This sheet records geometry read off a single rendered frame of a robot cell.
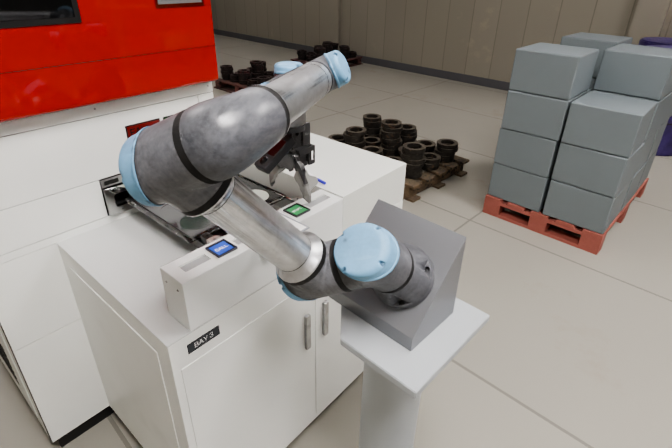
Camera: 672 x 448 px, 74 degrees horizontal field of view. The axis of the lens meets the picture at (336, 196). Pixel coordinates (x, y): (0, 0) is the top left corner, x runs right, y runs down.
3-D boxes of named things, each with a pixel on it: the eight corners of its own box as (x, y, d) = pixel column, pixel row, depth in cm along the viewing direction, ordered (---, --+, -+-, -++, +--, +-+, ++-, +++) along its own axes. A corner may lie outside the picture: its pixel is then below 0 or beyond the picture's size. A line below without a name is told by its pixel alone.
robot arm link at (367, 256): (416, 287, 92) (390, 270, 81) (358, 298, 97) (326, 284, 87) (408, 233, 97) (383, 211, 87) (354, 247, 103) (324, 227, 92)
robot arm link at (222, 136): (229, 86, 54) (338, 36, 96) (164, 118, 58) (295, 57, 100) (273, 171, 57) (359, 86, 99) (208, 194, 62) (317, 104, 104)
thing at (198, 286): (168, 313, 109) (158, 267, 103) (320, 226, 147) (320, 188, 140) (189, 332, 104) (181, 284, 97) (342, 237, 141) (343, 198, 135)
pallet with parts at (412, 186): (368, 139, 457) (370, 100, 438) (469, 172, 387) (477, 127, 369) (310, 161, 404) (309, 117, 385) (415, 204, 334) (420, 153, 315)
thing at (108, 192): (108, 214, 146) (101, 188, 142) (219, 173, 176) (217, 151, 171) (110, 216, 145) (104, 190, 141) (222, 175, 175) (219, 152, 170)
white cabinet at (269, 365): (113, 420, 174) (55, 244, 136) (291, 298, 239) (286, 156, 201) (211, 545, 137) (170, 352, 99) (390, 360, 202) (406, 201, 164)
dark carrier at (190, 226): (131, 200, 145) (130, 198, 145) (218, 168, 169) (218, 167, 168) (191, 238, 126) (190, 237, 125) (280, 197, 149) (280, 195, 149)
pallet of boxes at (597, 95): (545, 166, 403) (579, 31, 350) (643, 193, 356) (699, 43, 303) (482, 211, 326) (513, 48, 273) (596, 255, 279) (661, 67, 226)
